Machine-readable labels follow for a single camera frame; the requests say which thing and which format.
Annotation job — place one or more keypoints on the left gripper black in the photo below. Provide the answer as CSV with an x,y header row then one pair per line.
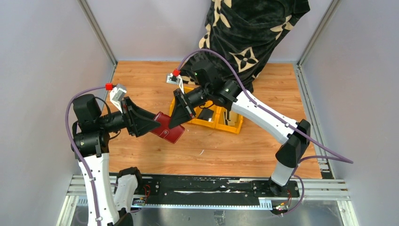
x,y
137,120

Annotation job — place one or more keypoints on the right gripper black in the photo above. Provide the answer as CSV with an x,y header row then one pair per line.
x,y
181,113

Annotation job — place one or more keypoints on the red leather card holder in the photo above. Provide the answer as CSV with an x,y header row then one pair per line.
x,y
171,135

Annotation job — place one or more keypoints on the yellow three-compartment bin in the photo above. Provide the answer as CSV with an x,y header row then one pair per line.
x,y
218,120

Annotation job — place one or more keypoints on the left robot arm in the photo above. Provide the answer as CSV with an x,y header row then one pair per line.
x,y
90,136

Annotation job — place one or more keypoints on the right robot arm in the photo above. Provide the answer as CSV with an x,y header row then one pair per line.
x,y
292,135

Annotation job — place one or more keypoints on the black card in bin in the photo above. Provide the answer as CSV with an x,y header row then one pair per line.
x,y
206,115

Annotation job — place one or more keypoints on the striped beige card in bin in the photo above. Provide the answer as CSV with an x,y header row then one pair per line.
x,y
230,118

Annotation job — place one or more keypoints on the black floral blanket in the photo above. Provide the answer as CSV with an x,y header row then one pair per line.
x,y
245,33

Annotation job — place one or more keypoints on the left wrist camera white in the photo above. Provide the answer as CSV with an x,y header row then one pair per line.
x,y
116,96

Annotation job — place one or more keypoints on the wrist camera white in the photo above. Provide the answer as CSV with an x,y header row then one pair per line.
x,y
176,80
116,96

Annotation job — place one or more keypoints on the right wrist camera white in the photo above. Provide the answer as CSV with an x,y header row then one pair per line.
x,y
176,80

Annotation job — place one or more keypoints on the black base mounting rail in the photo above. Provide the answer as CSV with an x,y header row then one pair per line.
x,y
223,193

